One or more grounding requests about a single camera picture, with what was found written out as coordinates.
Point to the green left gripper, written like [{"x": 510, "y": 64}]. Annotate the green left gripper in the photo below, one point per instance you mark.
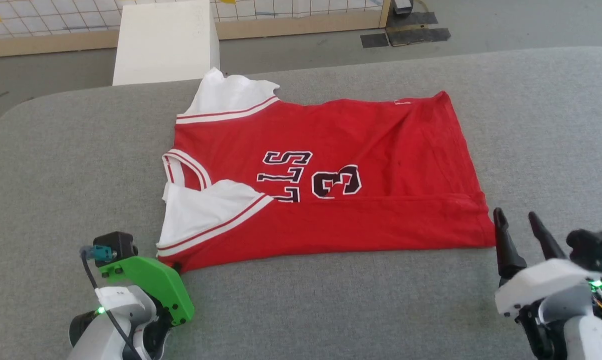
[{"x": 158, "y": 282}]

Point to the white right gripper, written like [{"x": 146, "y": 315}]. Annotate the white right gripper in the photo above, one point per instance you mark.
[{"x": 545, "y": 282}]

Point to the red basketball jersey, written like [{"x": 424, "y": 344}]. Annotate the red basketball jersey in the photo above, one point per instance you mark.
[{"x": 380, "y": 150}]

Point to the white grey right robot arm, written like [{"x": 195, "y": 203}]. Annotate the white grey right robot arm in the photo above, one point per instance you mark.
[{"x": 580, "y": 335}]

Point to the grey fabric sofa cushion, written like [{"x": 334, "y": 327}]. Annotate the grey fabric sofa cushion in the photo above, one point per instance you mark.
[{"x": 330, "y": 310}]

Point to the white rectangular box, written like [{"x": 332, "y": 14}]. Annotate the white rectangular box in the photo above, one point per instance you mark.
[{"x": 166, "y": 42}]

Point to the long black floor mat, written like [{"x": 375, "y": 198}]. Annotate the long black floor mat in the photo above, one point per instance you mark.
[{"x": 418, "y": 36}]

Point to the black floor plate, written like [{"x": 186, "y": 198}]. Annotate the black floor plate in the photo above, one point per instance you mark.
[{"x": 413, "y": 19}]

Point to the small black floor mat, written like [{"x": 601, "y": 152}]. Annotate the small black floor mat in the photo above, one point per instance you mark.
[{"x": 374, "y": 40}]

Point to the grey metal stand leg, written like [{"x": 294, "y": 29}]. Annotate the grey metal stand leg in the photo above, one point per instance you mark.
[{"x": 403, "y": 5}]

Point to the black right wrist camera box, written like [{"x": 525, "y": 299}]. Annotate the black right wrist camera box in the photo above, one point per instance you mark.
[{"x": 590, "y": 247}]

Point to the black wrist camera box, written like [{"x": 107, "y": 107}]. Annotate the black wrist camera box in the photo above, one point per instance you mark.
[
  {"x": 117, "y": 245},
  {"x": 590, "y": 247}
]

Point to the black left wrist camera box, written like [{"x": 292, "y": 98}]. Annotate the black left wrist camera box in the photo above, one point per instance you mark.
[{"x": 117, "y": 245}]

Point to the teal left camera connector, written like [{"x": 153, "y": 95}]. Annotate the teal left camera connector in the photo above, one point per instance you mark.
[{"x": 98, "y": 254}]

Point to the grid-pattern partition with wooden frame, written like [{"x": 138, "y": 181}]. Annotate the grid-pattern partition with wooden frame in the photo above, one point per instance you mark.
[{"x": 56, "y": 22}]

